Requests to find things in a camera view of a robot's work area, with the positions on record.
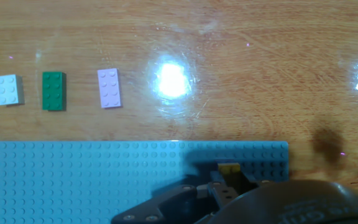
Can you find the dark green Lego brick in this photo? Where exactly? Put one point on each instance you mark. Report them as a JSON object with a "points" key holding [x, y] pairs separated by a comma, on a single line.
{"points": [[53, 91]]}

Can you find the yellow Lego brick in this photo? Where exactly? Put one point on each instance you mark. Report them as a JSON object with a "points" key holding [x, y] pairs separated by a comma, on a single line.
{"points": [[228, 169]]}

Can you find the white Lego brick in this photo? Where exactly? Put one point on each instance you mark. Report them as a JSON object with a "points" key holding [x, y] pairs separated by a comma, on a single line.
{"points": [[8, 89]]}

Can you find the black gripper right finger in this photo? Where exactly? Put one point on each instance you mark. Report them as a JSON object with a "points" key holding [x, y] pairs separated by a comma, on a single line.
{"points": [[253, 183]]}

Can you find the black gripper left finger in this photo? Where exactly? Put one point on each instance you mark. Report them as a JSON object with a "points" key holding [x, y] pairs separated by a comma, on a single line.
{"points": [[179, 205]]}

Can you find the light pink Lego brick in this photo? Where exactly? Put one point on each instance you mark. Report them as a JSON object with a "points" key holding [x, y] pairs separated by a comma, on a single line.
{"points": [[109, 88]]}

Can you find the grey Lego baseplate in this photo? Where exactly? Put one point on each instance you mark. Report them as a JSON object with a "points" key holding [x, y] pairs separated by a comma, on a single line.
{"points": [[73, 180]]}

